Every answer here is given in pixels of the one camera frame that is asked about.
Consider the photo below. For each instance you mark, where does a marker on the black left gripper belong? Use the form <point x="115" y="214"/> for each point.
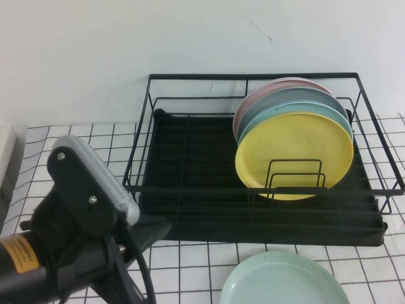
<point x="57" y="228"/>

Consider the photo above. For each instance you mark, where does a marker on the mint green plate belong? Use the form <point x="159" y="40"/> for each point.
<point x="278" y="282"/>

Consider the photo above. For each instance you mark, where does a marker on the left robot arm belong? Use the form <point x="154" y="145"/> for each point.
<point x="19" y="256"/>

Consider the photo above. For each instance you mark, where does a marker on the yellow plate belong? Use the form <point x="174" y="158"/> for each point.
<point x="294" y="142"/>

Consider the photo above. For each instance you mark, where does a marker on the pink plate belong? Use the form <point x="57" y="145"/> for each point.
<point x="253" y="98"/>

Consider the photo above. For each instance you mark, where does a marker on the light blue plate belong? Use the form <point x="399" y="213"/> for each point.
<point x="284" y="109"/>

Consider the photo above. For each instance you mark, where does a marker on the grey plate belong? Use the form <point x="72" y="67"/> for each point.
<point x="300" y="95"/>

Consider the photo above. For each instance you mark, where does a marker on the white black-grid tablecloth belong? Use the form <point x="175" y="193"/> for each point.
<point x="196" y="272"/>

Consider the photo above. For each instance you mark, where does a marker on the black plastic drip tray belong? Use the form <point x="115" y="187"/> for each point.
<point x="196" y="232"/>

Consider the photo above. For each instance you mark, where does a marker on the white box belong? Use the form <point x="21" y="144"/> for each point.
<point x="9" y="152"/>

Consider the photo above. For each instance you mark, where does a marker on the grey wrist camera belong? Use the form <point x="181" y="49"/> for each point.
<point x="101" y="177"/>

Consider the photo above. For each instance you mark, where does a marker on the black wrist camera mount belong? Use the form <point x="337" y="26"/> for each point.
<point x="76" y="183"/>

